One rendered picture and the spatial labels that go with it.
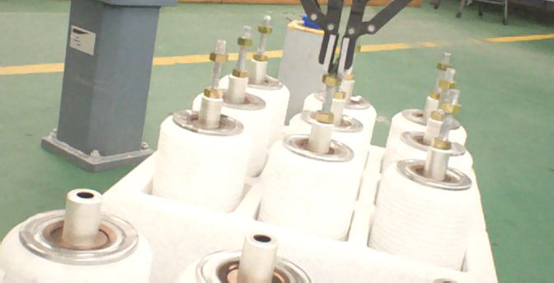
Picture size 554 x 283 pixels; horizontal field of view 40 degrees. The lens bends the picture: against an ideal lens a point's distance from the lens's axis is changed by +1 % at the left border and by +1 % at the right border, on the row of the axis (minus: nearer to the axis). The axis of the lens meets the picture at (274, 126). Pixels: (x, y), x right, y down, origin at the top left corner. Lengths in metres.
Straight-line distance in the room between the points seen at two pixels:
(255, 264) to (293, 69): 0.70
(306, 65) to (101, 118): 0.38
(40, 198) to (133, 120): 0.24
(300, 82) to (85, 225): 0.69
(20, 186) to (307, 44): 0.49
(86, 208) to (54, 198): 0.71
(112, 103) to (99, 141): 0.07
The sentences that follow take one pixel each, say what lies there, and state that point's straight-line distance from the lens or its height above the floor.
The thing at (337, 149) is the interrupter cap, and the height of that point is 0.25.
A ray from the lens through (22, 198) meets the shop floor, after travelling 1.20.
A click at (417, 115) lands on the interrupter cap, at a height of 0.25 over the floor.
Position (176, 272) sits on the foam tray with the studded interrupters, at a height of 0.12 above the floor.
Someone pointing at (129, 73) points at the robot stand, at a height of 0.17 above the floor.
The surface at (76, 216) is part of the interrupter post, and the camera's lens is 0.51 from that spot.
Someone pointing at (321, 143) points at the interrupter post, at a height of 0.26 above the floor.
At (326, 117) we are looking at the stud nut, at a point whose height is 0.29.
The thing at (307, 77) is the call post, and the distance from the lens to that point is 1.15.
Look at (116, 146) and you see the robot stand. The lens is 1.35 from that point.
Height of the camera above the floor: 0.48
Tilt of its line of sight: 16 degrees down
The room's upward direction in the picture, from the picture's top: 11 degrees clockwise
